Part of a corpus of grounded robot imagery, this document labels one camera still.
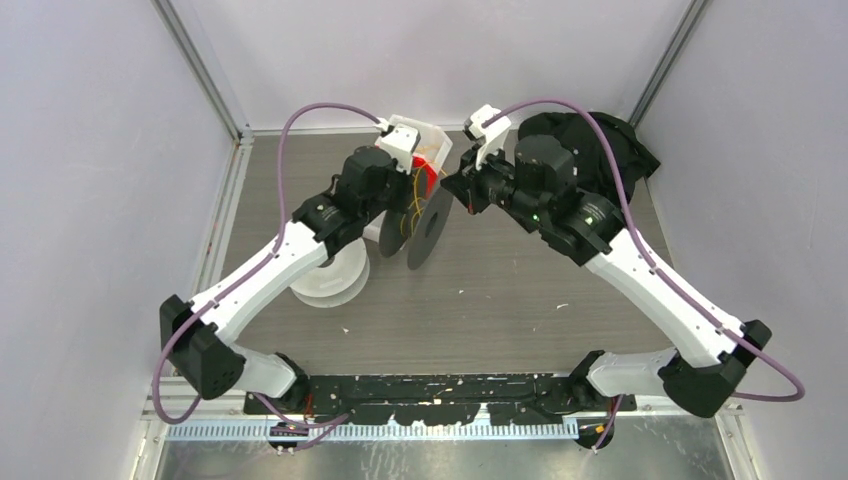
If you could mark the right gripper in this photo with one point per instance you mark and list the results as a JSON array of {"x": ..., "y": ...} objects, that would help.
[{"x": 467, "y": 181}]

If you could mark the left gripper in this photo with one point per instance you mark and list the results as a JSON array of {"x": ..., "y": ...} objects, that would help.
[{"x": 406, "y": 184}]

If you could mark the black perforated spool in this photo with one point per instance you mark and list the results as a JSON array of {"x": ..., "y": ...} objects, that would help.
[{"x": 416, "y": 233}]

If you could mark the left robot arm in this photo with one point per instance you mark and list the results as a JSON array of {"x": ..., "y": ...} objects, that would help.
[{"x": 199, "y": 335}]

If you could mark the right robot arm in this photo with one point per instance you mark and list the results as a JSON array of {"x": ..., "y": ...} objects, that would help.
[{"x": 703, "y": 366}]

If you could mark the near white plastic bin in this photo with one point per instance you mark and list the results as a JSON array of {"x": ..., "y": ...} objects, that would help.
[{"x": 372, "y": 233}]

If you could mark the red plastic bin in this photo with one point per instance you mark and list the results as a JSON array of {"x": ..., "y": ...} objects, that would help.
[{"x": 425, "y": 177}]

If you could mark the white perforated spool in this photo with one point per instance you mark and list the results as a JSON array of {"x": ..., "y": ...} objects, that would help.
[{"x": 337, "y": 281}]

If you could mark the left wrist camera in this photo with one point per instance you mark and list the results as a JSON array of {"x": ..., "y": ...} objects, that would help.
[{"x": 399, "y": 138}]

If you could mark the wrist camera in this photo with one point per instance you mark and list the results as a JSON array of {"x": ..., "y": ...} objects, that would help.
[
  {"x": 488, "y": 129},
  {"x": 399, "y": 138}
]

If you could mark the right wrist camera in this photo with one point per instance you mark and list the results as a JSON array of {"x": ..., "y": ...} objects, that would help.
[{"x": 488, "y": 129}]

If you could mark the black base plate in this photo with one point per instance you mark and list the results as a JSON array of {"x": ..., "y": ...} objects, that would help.
[{"x": 440, "y": 400}]

